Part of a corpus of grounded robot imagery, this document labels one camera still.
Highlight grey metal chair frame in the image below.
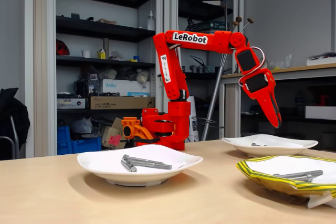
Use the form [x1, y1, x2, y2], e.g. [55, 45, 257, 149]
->
[0, 115, 20, 161]

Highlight long brown cardboard box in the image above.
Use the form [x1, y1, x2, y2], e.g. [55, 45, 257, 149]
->
[90, 96, 155, 110]

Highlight yellow green striped paper plate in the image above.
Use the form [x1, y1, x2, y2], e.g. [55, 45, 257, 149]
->
[235, 155, 336, 209]

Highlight white Weller box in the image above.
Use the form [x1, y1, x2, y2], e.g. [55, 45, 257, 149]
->
[99, 79, 151, 97]

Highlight white flat box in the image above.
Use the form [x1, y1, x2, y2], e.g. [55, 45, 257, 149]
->
[304, 105, 336, 120]

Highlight white plush toy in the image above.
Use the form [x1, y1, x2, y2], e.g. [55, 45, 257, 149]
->
[135, 68, 150, 83]

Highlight white red servo cable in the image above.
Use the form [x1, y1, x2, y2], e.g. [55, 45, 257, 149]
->
[238, 74, 250, 90]
[249, 46, 266, 76]

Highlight white tray with parts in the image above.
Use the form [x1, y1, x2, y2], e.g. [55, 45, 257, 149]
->
[306, 52, 336, 67]

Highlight flat cardboard piece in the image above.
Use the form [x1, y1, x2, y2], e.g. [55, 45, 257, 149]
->
[96, 18, 118, 25]

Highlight orange printed table clamp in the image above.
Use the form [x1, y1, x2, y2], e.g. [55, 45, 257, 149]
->
[120, 116, 158, 141]

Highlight grey coat stand wooden knobs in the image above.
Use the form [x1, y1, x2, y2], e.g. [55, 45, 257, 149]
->
[201, 0, 255, 142]

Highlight white plastic bottle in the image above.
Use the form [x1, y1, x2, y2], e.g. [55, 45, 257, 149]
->
[146, 10, 155, 31]

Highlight wide blue plastic crate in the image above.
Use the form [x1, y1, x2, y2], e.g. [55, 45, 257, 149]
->
[71, 136, 102, 154]

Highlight white plastic bag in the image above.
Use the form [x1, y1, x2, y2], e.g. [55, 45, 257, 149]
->
[71, 117, 93, 134]

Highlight red black helmet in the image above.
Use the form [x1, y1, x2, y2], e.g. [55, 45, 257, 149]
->
[56, 39, 70, 56]

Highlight low cabinet with wooden top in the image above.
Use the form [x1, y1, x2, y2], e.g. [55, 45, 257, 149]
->
[219, 62, 336, 154]

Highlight stack of books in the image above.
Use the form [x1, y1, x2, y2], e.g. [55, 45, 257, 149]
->
[195, 20, 228, 33]

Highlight black jacket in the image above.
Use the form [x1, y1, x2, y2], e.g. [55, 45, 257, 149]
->
[0, 87, 31, 158]

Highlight small blue plastic crate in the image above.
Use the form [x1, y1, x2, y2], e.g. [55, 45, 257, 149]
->
[57, 125, 71, 143]

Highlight black flexible tripod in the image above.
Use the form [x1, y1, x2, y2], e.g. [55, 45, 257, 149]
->
[185, 18, 197, 32]

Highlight flat grey printed box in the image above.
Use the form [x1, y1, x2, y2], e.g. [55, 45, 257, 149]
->
[57, 98, 86, 110]

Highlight cardboard box with pink sticker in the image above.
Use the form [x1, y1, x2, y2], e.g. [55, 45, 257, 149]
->
[100, 117, 128, 150]

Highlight crumpled clear plastic bag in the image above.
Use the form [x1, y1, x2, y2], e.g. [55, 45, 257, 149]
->
[109, 50, 124, 61]

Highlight white square ceramic plate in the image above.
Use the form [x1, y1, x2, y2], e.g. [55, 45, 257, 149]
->
[77, 144, 204, 187]
[222, 134, 319, 158]

